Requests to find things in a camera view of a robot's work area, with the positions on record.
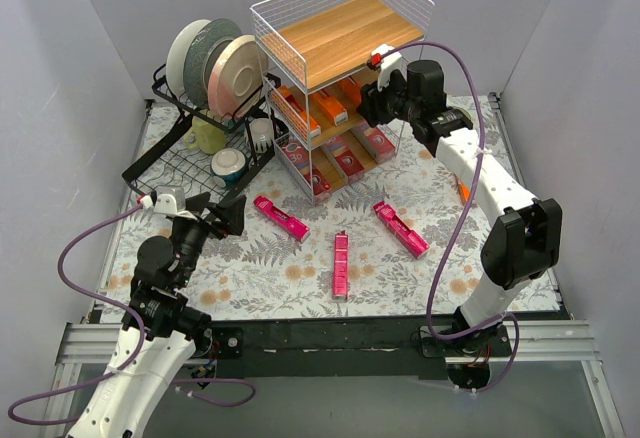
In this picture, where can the orange toothpaste box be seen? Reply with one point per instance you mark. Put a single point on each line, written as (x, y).
(331, 107)
(352, 90)
(464, 192)
(295, 113)

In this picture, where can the white and teal bowl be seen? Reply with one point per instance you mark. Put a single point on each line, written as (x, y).
(227, 167)

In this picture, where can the white wire three-tier shelf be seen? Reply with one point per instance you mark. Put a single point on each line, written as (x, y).
(316, 43)

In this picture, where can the pink and cream plate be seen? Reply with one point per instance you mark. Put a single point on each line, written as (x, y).
(236, 77)

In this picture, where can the grey green patterned plate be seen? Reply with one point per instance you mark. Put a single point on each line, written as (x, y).
(202, 54)

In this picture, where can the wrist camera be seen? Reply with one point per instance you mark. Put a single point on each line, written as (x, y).
(165, 200)
(385, 60)

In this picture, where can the white upside-down cup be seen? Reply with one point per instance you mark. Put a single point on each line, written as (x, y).
(262, 134)

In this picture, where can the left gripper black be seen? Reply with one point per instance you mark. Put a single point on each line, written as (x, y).
(211, 218)

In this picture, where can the red 3D toothpaste box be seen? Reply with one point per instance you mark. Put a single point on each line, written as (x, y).
(340, 155)
(297, 160)
(375, 142)

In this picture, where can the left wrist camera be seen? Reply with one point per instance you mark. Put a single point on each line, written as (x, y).
(165, 200)

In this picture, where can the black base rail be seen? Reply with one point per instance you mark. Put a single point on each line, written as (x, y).
(338, 347)

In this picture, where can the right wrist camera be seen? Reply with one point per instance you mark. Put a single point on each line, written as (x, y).
(385, 60)

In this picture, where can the cream mug black handle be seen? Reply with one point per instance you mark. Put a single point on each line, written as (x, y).
(467, 117)

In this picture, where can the magenta toothpaste box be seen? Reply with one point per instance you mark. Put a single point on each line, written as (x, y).
(406, 236)
(288, 223)
(340, 269)

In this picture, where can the floral patterned table mat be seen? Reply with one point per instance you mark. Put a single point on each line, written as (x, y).
(264, 273)

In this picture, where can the cream white plate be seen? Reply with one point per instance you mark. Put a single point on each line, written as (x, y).
(177, 55)

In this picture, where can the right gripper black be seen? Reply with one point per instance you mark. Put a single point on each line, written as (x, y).
(376, 103)

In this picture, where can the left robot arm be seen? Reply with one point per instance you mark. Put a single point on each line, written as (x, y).
(160, 332)

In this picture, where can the black wire dish rack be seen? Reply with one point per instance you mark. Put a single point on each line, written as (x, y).
(170, 162)

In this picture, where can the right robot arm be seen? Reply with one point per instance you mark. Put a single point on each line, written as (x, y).
(524, 239)

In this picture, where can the pale yellow mug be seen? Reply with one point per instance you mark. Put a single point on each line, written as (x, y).
(206, 137)

